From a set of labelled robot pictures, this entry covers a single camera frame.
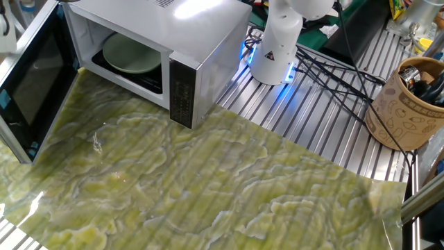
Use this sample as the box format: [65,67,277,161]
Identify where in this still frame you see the white paper scrap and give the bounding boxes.
[318,23,340,39]

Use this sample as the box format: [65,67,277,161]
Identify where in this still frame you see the black cable bundle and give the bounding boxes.
[294,44,386,126]

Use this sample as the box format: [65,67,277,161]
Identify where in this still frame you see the brown printed cardboard bucket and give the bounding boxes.
[364,56,444,152]

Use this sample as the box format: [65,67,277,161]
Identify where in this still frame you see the yellow snack bag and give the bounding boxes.
[388,0,407,21]

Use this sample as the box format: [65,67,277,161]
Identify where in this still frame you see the silver microwave oven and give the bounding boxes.
[62,0,253,130]

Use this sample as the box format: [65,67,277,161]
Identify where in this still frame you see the pale green plate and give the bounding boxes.
[102,33,162,75]

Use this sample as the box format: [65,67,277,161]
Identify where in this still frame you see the small yellow object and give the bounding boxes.
[414,37,434,55]

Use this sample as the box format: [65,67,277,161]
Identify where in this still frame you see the green cloth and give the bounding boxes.
[249,0,368,51]

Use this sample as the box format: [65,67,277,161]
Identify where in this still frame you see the aluminium profile bar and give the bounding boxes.
[400,180,444,225]

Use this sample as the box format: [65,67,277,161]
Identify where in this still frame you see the shiny tape roll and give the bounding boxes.
[398,64,422,88]

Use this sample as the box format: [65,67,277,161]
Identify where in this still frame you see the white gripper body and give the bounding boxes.
[0,0,18,53]

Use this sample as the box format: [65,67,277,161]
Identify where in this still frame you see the dark glass microwave door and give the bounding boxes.
[0,0,80,165]

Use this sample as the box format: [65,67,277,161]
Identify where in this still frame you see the black tools bundle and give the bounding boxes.
[412,69,444,107]

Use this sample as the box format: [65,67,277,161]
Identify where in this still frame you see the green marble pattern mat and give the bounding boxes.
[0,67,407,250]

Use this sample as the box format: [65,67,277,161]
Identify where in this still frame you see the long black cable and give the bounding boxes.
[333,0,417,166]

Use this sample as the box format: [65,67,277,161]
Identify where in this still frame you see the long black box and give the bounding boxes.
[318,0,391,67]

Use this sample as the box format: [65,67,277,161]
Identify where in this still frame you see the silver bracket with blue cap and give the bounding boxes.
[19,0,37,17]

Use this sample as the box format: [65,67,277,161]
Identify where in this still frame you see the clear plastic bag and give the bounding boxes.
[418,135,444,187]

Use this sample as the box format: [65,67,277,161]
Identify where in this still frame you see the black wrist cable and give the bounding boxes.
[0,3,10,37]

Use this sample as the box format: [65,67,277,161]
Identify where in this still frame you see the black coiled cable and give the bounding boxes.
[244,26,265,53]

